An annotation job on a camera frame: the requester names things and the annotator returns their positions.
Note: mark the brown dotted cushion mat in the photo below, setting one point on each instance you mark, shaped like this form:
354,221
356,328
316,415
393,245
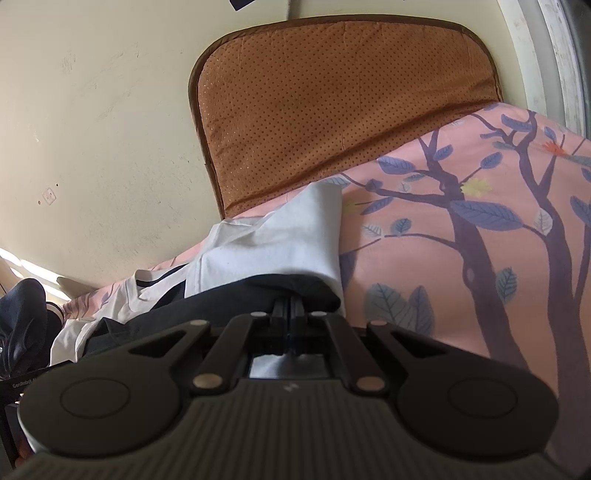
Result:
332,115

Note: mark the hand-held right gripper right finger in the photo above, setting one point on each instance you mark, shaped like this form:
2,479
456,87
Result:
303,323

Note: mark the dark blue cloth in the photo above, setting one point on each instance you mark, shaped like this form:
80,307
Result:
23,318

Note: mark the dark wall sticker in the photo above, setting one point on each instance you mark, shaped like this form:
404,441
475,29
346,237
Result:
244,3

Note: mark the white wall socket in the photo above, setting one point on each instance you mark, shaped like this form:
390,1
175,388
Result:
49,196

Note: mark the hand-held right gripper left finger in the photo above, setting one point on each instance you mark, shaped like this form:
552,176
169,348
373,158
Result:
282,319

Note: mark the pink tree print bed sheet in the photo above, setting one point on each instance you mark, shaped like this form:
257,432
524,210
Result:
415,258

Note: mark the white window frame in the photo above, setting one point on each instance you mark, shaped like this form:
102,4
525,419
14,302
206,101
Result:
549,55

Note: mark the plain white garment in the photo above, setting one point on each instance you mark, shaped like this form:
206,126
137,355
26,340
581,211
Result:
272,235

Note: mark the white garment with black stripes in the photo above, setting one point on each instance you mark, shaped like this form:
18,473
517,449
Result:
115,300

